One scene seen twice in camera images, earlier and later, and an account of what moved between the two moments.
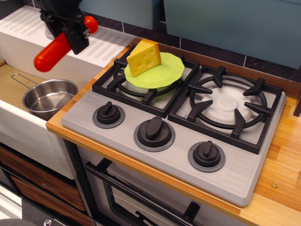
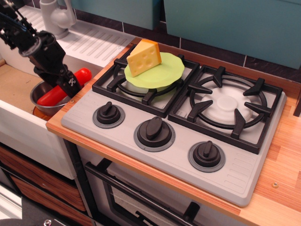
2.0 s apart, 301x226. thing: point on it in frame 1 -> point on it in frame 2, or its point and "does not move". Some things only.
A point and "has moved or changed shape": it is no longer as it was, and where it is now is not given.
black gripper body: x=64 y=13 -> x=46 y=54
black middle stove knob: x=154 y=135 does not move
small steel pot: x=45 y=98 has moved or changed shape
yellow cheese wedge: x=145 y=56 does not move
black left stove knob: x=108 y=116 does not move
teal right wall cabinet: x=269 y=28 does not move
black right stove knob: x=207 y=157 does not move
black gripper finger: x=77 y=40 -> x=69 y=84
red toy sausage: x=60 y=48 -> x=57 y=95
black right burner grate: x=237 y=109 does not move
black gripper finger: x=56 y=29 -> x=49 y=79
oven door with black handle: x=116 y=195 does not move
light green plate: x=170 y=69 does not move
